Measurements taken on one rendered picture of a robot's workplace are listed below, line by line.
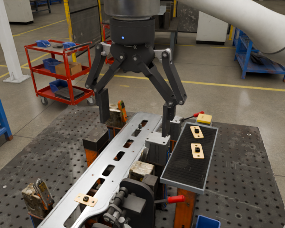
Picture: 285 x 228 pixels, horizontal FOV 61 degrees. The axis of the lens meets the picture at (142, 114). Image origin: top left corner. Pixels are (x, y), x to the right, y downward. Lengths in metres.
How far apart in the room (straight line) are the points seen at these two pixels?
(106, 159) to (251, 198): 0.80
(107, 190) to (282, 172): 2.17
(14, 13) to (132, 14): 11.06
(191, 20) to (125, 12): 7.75
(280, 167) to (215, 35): 5.08
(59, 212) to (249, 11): 0.84
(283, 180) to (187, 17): 6.24
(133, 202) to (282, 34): 0.58
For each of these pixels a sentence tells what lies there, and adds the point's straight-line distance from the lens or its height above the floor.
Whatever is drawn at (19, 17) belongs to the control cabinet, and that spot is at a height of 0.28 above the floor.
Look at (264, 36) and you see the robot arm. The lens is 0.67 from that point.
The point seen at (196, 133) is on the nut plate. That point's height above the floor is 1.16.
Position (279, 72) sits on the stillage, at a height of 0.18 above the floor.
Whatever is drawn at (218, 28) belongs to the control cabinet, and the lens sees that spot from 7.33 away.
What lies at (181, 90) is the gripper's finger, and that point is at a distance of 0.43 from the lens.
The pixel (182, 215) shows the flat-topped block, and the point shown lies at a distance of 1.11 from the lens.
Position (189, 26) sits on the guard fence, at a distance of 8.14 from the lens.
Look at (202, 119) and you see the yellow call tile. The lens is 1.12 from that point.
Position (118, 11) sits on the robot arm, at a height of 1.68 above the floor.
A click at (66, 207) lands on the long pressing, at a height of 1.00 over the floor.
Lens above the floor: 1.72
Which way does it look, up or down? 30 degrees down
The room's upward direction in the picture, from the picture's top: straight up
